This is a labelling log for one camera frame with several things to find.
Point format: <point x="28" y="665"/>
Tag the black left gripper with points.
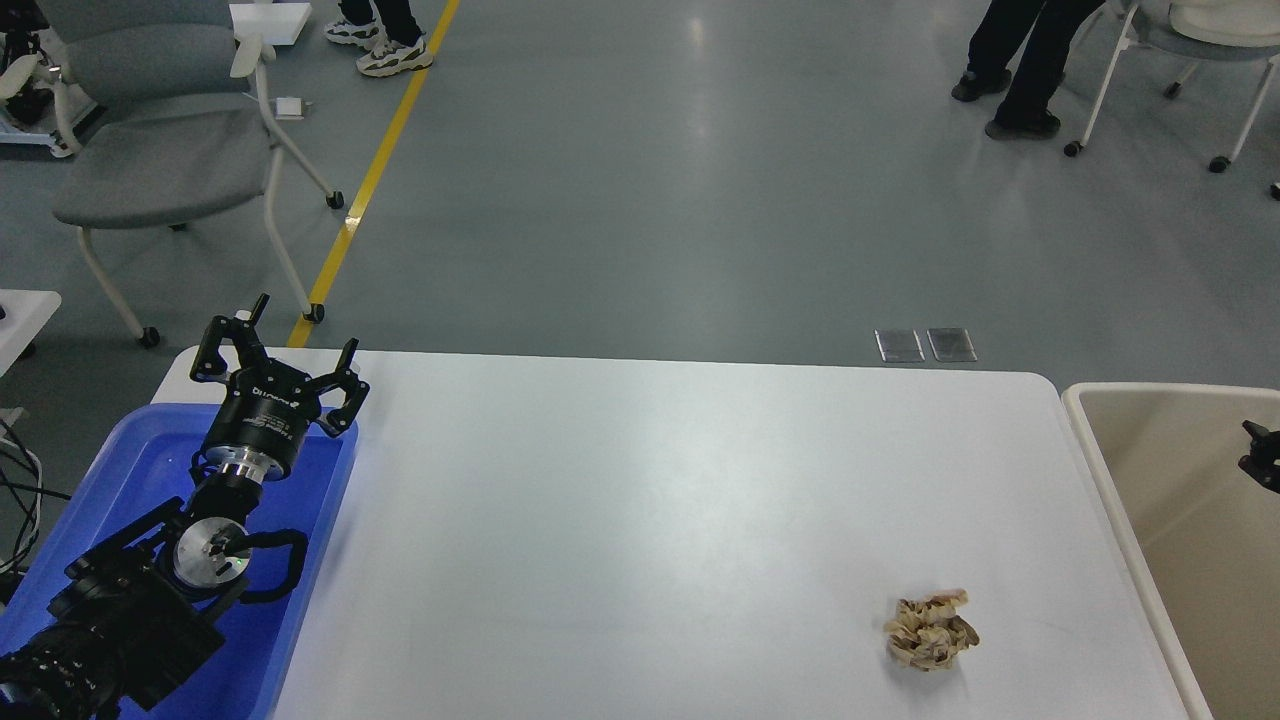
<point x="269" y="404"/>

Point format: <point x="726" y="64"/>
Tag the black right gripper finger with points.
<point x="1261" y="463"/>

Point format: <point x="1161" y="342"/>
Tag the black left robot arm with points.
<point x="139" y="616"/>

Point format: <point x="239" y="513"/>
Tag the beige plastic bin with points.
<point x="1198" y="535"/>

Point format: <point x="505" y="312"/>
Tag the blue plastic bin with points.
<point x="145" y="461"/>

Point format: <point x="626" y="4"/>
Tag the white side table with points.
<point x="25" y="313"/>

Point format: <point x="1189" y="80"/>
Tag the small white floor device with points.
<point x="289" y="108"/>

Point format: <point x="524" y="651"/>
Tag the grey office chair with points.
<point x="189" y="131"/>

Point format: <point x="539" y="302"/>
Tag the metal floor plate right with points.
<point x="952" y="345"/>

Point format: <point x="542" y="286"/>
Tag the metal floor plate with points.
<point x="899" y="346"/>
<point x="952" y="345"/>

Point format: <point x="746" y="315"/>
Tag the crumpled brown paper ball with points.
<point x="928" y="634"/>

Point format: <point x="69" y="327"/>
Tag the person with white sneakers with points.
<point x="388" y="33"/>

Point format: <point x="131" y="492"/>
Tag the metal floor plate left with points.
<point x="899" y="346"/>

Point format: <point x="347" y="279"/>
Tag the person in black clothes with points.
<point x="1021" y="48"/>

